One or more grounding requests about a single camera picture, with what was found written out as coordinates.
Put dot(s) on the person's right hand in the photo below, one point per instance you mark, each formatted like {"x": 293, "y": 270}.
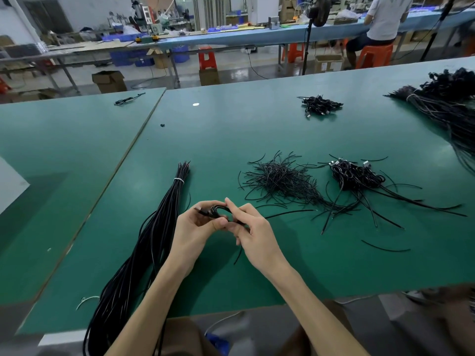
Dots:
{"x": 258, "y": 241}

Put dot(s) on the person's left hand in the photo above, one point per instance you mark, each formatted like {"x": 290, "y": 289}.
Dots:
{"x": 191, "y": 237}

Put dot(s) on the person's left forearm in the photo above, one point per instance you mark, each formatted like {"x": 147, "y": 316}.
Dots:
{"x": 148, "y": 315}

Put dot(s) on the person's right forearm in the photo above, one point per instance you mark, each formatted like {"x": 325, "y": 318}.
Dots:
{"x": 319, "y": 315}

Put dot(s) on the person's right leg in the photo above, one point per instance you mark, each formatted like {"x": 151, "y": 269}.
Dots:
{"x": 460, "y": 322}

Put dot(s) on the blue plastic item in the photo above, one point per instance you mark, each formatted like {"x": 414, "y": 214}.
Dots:
{"x": 218, "y": 344}

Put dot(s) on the small cardboard box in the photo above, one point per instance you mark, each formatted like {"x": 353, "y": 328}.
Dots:
{"x": 209, "y": 77}

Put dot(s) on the open cardboard box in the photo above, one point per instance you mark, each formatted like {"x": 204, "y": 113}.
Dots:
{"x": 109, "y": 81}

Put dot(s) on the red plastic stool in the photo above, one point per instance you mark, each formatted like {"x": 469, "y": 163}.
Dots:
{"x": 207, "y": 58}

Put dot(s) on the large white box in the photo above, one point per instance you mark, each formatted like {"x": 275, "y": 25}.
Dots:
{"x": 10, "y": 185}

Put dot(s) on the orange plastic stool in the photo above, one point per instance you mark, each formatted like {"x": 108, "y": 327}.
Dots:
{"x": 375, "y": 57}
{"x": 4, "y": 85}
{"x": 295, "y": 53}

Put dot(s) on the long blue workbench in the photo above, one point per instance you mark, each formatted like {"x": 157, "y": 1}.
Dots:
{"x": 274, "y": 34}

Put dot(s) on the black fan on stand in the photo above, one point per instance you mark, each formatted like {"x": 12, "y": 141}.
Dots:
{"x": 319, "y": 9}

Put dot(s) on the black tripod stand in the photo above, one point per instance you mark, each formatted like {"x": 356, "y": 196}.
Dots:
{"x": 441, "y": 26}

